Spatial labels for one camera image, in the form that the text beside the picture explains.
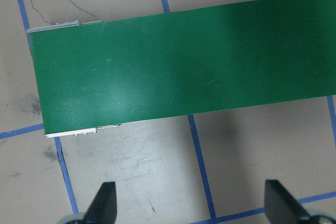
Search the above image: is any green conveyor belt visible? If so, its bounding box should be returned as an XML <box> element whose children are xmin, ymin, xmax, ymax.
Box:
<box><xmin>27</xmin><ymin>0</ymin><xmax>335</xmax><ymax>137</ymax></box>

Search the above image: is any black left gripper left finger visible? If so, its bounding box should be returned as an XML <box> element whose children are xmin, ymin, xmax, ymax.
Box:
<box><xmin>83</xmin><ymin>182</ymin><xmax>117</xmax><ymax>224</ymax></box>

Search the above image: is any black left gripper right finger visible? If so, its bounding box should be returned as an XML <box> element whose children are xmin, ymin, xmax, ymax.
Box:
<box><xmin>264</xmin><ymin>179</ymin><xmax>311</xmax><ymax>223</ymax></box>

